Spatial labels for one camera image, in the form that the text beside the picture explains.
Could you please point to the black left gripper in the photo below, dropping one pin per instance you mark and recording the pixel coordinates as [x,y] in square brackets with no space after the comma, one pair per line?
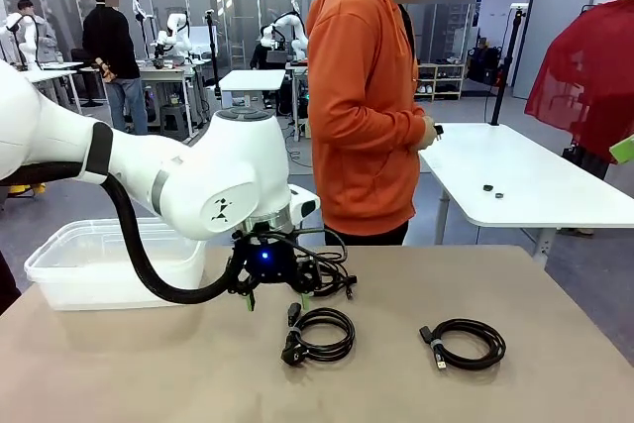
[267,264]

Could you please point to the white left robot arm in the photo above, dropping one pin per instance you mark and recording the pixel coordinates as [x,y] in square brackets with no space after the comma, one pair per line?
[238,160]

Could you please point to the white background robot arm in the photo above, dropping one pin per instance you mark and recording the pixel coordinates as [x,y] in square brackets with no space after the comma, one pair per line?
[176,36]
[27,41]
[294,36]

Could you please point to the person's right forearm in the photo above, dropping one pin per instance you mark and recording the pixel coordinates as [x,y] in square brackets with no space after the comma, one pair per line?
[381,121]

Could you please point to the person's right hand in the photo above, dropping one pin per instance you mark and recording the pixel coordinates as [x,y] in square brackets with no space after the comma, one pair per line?
[427,133]

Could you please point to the red cape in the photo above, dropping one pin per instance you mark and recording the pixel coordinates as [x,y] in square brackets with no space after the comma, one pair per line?
[584,71]

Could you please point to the large white table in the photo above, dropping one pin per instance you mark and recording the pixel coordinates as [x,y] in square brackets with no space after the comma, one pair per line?
[520,170]

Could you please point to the black tripod stand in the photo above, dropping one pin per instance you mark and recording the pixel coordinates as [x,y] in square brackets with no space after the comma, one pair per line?
[502,76]

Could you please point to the black bags pile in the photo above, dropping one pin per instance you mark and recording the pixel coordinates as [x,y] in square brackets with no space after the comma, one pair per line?
[483,64]

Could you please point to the wooden shoe rack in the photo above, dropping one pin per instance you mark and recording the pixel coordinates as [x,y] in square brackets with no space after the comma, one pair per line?
[441,81]

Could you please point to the clear plastic storage bin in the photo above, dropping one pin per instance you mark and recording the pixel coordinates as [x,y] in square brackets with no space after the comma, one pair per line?
[74,274]

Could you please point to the dark grey step stool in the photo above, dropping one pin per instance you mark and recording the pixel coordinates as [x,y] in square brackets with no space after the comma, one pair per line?
[174,121]

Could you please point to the person in orange hoodie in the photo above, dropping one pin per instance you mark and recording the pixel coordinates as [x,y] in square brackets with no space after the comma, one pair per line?
[361,96]

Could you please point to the small white background table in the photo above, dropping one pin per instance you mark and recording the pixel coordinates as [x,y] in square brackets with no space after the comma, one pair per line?
[252,78]

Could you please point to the seated person in black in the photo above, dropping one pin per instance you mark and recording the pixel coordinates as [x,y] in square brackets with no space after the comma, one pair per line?
[260,56]

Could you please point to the background workbench with equipment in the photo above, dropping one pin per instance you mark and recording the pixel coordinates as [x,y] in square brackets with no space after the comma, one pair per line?
[168,76]

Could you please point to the yellow jacket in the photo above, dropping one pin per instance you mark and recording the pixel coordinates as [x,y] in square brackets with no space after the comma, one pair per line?
[30,189]

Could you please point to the dark rounded chair edge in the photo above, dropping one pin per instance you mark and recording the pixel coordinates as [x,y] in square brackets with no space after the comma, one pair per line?
[6,284]

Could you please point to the long white background table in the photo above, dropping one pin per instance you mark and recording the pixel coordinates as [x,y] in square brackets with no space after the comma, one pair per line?
[49,75]

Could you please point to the person in grey hoodie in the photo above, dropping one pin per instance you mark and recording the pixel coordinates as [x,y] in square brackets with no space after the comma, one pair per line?
[42,36]

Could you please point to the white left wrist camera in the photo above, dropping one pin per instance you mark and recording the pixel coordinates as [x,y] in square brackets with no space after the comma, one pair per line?
[304,202]

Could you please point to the black background camera stand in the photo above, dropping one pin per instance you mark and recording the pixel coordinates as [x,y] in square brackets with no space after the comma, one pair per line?
[213,51]

